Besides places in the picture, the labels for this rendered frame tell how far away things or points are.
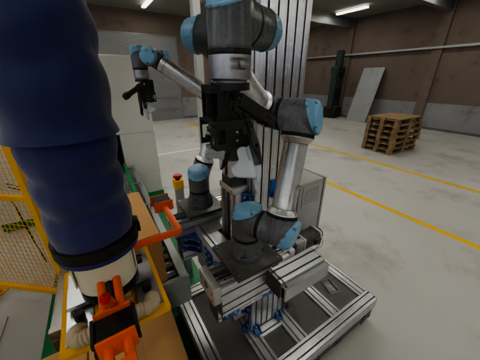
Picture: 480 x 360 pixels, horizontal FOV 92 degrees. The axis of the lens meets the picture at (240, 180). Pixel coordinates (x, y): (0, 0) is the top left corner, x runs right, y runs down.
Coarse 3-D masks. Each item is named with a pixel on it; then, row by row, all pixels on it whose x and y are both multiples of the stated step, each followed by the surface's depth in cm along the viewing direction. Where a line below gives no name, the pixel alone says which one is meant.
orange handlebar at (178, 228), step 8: (168, 208) 103; (168, 216) 98; (176, 224) 92; (168, 232) 87; (176, 232) 88; (144, 240) 83; (152, 240) 84; (160, 240) 86; (136, 248) 82; (112, 280) 68; (120, 280) 67; (104, 288) 65; (120, 288) 64; (120, 296) 62; (128, 336) 52; (128, 344) 51; (104, 352) 49; (112, 352) 50; (128, 352) 49
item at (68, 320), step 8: (64, 280) 82; (72, 280) 81; (64, 288) 79; (72, 288) 78; (64, 296) 76; (64, 304) 73; (88, 304) 72; (96, 304) 73; (64, 312) 71; (72, 312) 70; (80, 312) 67; (88, 312) 70; (96, 312) 71; (64, 320) 68; (72, 320) 68; (80, 320) 67; (88, 320) 68; (64, 328) 66; (64, 336) 64; (64, 344) 62; (88, 344) 62; (64, 352) 60; (72, 352) 60; (80, 352) 61
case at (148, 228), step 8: (136, 192) 170; (136, 200) 160; (136, 208) 150; (144, 208) 150; (144, 216) 141; (144, 224) 133; (152, 224) 133; (144, 232) 127; (152, 232) 127; (152, 248) 127; (160, 248) 130; (152, 256) 129; (160, 256) 132; (160, 264) 133; (160, 272) 135; (128, 296) 129
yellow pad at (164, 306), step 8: (144, 248) 97; (136, 256) 88; (144, 256) 92; (152, 264) 89; (152, 272) 84; (152, 280) 81; (160, 280) 82; (136, 288) 78; (144, 288) 76; (152, 288) 78; (160, 288) 79; (136, 296) 76; (160, 296) 75; (160, 304) 73; (168, 304) 73; (160, 312) 71; (144, 320) 69
